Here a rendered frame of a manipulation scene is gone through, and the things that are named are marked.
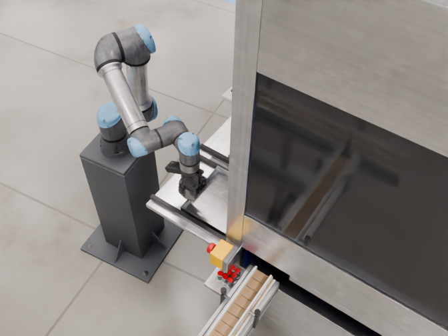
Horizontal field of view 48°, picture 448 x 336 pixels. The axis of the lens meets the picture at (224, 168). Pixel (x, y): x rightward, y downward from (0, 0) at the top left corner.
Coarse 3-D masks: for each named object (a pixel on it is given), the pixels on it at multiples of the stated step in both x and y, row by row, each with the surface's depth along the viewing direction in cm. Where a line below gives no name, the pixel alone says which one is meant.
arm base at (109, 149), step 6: (126, 132) 229; (102, 138) 227; (126, 138) 230; (102, 144) 230; (108, 144) 227; (114, 144) 227; (120, 144) 228; (126, 144) 230; (102, 150) 231; (108, 150) 229; (114, 150) 229; (120, 150) 230; (126, 150) 231; (108, 156) 231; (114, 156) 231; (120, 156) 231
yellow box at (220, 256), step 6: (222, 240) 177; (216, 246) 175; (222, 246) 175; (228, 246) 175; (216, 252) 174; (222, 252) 174; (228, 252) 174; (234, 252) 174; (210, 258) 176; (216, 258) 173; (222, 258) 172; (228, 258) 172; (216, 264) 177; (222, 264) 174
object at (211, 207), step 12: (216, 168) 213; (216, 180) 213; (228, 180) 213; (204, 192) 209; (216, 192) 209; (192, 204) 205; (204, 204) 205; (216, 204) 205; (192, 216) 199; (204, 216) 201; (216, 216) 201; (216, 228) 194
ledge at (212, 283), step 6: (234, 264) 188; (216, 270) 186; (210, 276) 185; (216, 276) 185; (240, 276) 185; (210, 282) 183; (216, 282) 183; (210, 288) 182; (216, 288) 182; (228, 288) 182
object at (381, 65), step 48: (288, 0) 99; (336, 0) 93; (384, 0) 87; (432, 0) 83; (288, 48) 107; (336, 48) 99; (384, 48) 93; (432, 48) 88; (336, 96) 107; (384, 96) 100; (432, 96) 94; (432, 144) 101; (288, 240) 157; (336, 288) 158
